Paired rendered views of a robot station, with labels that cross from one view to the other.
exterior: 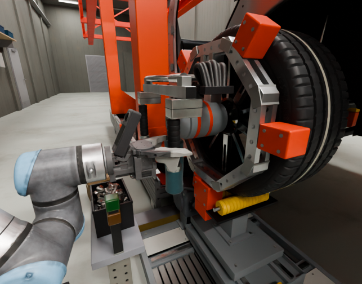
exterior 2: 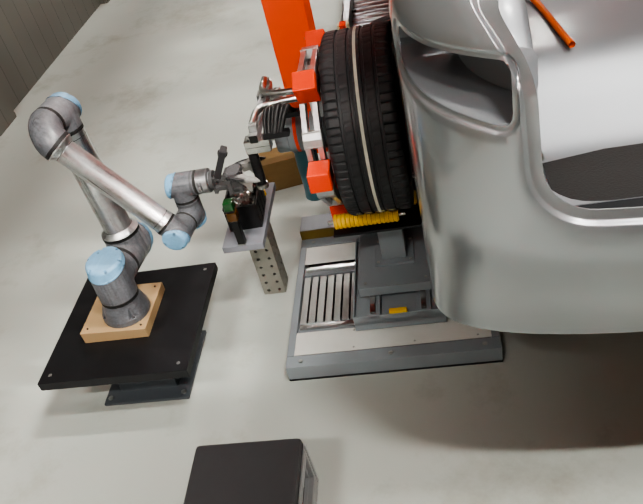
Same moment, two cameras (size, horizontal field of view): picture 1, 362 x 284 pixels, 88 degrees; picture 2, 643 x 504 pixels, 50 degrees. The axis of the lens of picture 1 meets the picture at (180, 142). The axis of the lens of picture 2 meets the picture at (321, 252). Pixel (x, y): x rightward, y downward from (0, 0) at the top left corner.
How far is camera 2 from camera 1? 209 cm
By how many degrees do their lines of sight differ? 39
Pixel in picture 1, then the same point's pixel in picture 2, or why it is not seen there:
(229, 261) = (363, 279)
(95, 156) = (201, 180)
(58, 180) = (184, 192)
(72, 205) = (195, 206)
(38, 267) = (177, 232)
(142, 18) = not seen: outside the picture
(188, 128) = (287, 146)
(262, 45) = (308, 97)
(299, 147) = (322, 186)
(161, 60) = (298, 25)
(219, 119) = not seen: hidden behind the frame
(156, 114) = not seen: hidden behind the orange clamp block
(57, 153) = (182, 177)
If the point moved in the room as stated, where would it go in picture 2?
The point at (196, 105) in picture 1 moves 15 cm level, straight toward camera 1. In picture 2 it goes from (264, 144) to (237, 168)
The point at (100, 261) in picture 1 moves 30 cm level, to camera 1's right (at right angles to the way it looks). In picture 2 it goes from (228, 248) to (291, 260)
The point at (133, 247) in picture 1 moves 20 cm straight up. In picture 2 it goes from (254, 242) to (240, 202)
